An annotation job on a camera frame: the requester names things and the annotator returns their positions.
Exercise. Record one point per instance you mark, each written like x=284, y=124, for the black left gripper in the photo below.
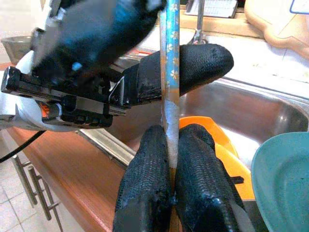
x=84, y=96

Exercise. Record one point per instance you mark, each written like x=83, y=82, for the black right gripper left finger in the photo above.
x=144, y=181

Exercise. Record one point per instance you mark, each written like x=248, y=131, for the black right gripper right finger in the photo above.
x=200, y=174

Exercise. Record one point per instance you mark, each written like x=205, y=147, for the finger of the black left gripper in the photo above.
x=200, y=65

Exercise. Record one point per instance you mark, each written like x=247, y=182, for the patterned chopstick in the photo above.
x=162, y=72
x=172, y=36

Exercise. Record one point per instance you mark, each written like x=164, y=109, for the teal plate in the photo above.
x=285, y=181

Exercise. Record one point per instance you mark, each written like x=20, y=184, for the orange plastic plate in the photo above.
x=231, y=164

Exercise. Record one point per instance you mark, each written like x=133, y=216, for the metal faucet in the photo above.
x=200, y=19

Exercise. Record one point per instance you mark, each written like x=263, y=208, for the stainless steel sink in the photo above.
x=241, y=104

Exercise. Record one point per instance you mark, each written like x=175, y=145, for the white slatted tray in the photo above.
x=214, y=8

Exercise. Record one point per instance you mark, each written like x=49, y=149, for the grey metal pot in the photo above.
x=17, y=48

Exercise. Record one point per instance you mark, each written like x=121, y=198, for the beige cutting board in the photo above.
x=272, y=24

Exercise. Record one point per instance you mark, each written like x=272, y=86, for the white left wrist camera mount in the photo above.
x=24, y=113

